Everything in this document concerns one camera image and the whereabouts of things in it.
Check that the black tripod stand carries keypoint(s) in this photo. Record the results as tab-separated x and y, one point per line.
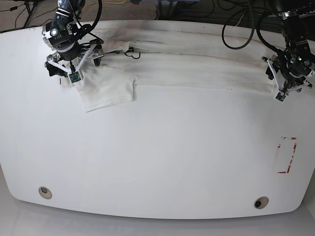
30	6

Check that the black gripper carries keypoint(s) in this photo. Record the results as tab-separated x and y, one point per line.
293	67
70	51

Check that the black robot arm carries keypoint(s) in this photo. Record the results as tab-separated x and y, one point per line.
294	30
72	42

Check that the table cable grommet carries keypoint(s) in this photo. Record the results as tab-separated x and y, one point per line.
45	193
261	202

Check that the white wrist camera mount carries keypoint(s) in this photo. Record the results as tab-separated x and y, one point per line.
284	86
73	68

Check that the white printed t-shirt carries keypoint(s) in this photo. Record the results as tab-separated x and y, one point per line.
168	58

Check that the red tape rectangle marking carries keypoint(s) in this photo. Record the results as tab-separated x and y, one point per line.
285	154

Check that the right table cable grommet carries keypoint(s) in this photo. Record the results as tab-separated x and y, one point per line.
261	202

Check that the left table cable grommet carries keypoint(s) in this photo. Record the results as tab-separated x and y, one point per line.
45	193

